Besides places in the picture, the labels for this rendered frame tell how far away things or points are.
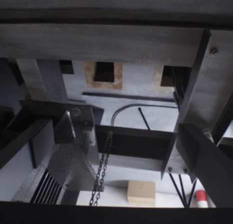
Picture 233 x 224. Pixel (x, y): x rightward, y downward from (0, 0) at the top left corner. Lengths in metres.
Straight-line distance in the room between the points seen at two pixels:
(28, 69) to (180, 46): 0.64
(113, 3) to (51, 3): 0.44
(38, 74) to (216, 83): 0.76
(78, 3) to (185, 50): 0.90
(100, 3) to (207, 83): 0.89
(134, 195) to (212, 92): 2.26
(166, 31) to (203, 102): 0.35
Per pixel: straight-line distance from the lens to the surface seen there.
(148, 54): 0.66
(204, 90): 0.77
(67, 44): 0.71
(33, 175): 0.89
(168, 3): 1.29
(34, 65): 0.83
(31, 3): 1.52
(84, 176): 0.89
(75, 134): 1.02
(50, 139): 0.17
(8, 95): 1.20
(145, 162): 1.16
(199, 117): 0.86
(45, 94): 0.90
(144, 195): 2.79
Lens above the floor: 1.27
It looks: 49 degrees down
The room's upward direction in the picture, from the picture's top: 167 degrees counter-clockwise
